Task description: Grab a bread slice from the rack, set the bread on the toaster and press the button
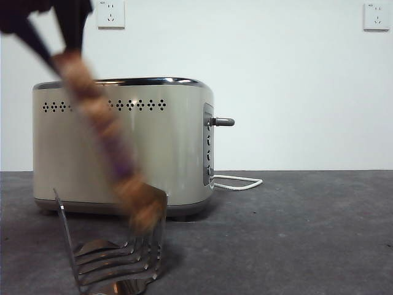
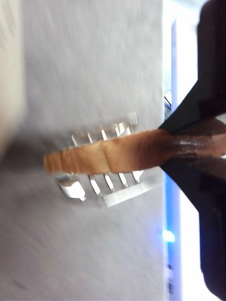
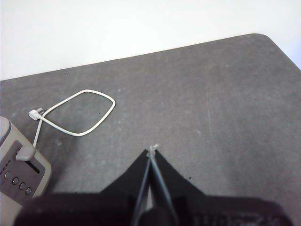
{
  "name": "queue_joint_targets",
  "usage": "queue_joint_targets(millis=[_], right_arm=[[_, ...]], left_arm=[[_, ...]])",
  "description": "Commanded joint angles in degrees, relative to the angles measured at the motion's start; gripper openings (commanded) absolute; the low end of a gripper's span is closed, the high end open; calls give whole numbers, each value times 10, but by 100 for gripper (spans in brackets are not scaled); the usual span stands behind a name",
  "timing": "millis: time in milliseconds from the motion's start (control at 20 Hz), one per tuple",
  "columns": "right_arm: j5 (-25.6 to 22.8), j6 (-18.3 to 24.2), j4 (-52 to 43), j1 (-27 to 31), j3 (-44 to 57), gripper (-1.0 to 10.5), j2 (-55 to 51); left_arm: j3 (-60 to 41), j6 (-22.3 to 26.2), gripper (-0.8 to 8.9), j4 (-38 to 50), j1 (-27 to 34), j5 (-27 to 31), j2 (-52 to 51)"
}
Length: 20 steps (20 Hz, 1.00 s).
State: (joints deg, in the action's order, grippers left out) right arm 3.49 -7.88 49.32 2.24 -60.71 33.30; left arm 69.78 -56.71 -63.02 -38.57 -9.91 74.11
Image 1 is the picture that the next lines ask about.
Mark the white wall socket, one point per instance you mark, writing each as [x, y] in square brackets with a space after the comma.
[111, 15]
[376, 18]

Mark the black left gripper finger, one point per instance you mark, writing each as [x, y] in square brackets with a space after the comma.
[18, 18]
[73, 24]

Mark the brown-crusted bread slice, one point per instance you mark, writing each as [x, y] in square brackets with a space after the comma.
[113, 144]

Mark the cream two-slot toaster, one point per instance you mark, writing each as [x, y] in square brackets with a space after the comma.
[175, 147]

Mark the grey toaster lever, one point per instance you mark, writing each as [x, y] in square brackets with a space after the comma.
[224, 122]

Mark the shiny metal toast rack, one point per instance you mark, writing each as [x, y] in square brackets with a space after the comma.
[101, 261]

